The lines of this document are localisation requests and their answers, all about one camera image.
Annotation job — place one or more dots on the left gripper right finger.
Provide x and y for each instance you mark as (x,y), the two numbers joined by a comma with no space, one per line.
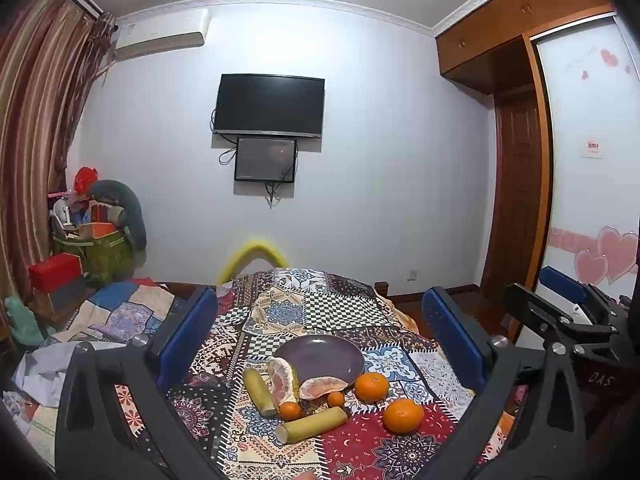
(548,436)

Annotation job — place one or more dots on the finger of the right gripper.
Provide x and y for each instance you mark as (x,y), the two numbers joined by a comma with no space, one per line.
(560,332)
(565,282)

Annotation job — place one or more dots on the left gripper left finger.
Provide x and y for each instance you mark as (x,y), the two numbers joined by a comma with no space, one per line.
(93,439)

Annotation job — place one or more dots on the sugarcane piece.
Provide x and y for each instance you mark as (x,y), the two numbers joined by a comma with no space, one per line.
(259,393)
(311,425)

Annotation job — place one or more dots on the large orange with sticker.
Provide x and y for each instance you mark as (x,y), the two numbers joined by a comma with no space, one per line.
(371,387)

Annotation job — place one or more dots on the small tangerine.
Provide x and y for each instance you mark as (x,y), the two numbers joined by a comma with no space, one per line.
(335,399)
(290,411)

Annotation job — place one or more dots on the pomelo piece with rind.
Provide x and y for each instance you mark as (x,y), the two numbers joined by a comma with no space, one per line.
(284,381)

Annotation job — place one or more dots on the peeled pomelo segment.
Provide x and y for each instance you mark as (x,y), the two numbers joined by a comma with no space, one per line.
(316,387)

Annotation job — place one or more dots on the wooden door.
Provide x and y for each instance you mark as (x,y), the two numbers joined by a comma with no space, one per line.
(514,224)

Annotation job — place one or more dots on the red box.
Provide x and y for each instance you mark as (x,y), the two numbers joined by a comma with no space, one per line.
(55,272)

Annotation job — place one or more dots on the green storage box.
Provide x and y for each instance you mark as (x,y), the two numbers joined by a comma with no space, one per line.
(104,259)

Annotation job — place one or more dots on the patchwork patterned tablecloth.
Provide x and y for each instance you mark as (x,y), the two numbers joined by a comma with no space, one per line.
(256,313)

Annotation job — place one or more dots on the dark purple plate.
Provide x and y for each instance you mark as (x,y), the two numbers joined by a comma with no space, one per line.
(322,355)

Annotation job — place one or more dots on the wooden wardrobe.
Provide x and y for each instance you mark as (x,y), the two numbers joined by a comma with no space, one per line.
(486,50)

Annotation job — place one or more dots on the red plastic bag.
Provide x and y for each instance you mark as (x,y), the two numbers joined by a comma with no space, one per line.
(84,178)

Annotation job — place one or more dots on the striped brown curtain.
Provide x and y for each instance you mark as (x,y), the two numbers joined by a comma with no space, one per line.
(50,53)

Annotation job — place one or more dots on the white air conditioner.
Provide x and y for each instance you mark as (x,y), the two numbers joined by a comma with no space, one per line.
(162,33)

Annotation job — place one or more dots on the small wall monitor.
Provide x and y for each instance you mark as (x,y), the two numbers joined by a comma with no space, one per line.
(266,160)

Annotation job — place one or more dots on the wall mounted black television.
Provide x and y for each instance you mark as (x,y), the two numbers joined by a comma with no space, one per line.
(269,105)

